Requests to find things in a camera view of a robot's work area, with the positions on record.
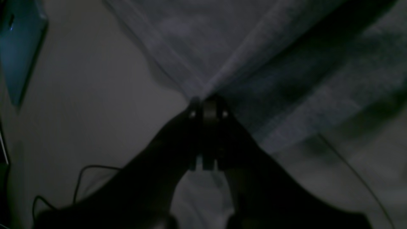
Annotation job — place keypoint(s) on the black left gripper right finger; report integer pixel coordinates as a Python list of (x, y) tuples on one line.
[(264, 195)]

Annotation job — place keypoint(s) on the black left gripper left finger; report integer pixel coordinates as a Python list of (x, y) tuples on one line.
[(139, 195)]

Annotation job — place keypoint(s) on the grey T-shirt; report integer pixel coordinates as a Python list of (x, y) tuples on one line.
[(319, 84)]

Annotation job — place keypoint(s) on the blue-grey laptop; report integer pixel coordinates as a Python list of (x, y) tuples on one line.
[(23, 27)]

